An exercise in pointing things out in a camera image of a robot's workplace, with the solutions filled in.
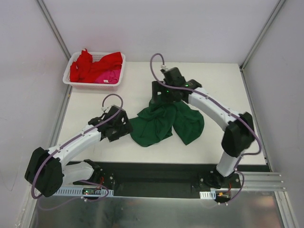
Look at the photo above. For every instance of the left white cable duct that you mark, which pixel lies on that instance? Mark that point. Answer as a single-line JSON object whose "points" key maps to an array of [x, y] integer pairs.
{"points": [[80, 191]]}

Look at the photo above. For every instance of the pink t shirt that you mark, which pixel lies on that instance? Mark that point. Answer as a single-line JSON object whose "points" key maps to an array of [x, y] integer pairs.
{"points": [[108, 77]]}

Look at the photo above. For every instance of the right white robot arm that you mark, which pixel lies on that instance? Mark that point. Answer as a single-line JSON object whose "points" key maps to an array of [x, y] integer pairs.
{"points": [[238, 128]]}

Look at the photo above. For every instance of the white plastic basket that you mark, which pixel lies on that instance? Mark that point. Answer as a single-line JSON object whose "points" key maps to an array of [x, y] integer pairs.
{"points": [[96, 57]]}

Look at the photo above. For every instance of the green t shirt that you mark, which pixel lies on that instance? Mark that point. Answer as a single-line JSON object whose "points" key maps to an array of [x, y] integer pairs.
{"points": [[155, 123]]}

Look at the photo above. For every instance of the right white cable duct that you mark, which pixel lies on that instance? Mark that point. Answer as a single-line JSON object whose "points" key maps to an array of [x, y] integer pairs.
{"points": [[207, 195]]}

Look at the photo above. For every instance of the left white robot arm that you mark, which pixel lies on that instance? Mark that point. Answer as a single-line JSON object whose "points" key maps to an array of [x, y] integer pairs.
{"points": [[49, 169]]}

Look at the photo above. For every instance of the left aluminium frame post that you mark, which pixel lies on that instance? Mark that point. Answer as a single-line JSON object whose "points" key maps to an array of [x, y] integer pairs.
{"points": [[53, 27]]}

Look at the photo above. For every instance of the aluminium frame post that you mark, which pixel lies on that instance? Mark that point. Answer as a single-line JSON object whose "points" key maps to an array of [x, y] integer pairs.
{"points": [[53, 27], [268, 23]]}

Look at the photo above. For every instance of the red t shirt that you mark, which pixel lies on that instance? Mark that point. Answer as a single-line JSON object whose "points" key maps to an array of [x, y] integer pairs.
{"points": [[85, 70]]}

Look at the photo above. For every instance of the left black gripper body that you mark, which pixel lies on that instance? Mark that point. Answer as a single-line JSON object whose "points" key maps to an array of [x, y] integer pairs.
{"points": [[122, 126]]}

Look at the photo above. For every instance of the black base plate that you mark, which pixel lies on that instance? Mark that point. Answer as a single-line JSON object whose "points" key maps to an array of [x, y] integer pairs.
{"points": [[162, 180]]}

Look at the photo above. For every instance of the white cable duct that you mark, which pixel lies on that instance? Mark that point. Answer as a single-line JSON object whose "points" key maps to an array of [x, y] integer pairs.
{"points": [[80, 191], [207, 195]]}

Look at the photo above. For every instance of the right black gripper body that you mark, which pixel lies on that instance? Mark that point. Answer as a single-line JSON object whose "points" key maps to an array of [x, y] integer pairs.
{"points": [[156, 94]]}

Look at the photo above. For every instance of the right aluminium rail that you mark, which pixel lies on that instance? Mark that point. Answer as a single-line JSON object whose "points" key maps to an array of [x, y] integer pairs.
{"points": [[264, 181]]}

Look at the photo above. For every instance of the right aluminium frame post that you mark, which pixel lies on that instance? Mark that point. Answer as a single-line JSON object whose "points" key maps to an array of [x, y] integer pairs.
{"points": [[268, 23]]}

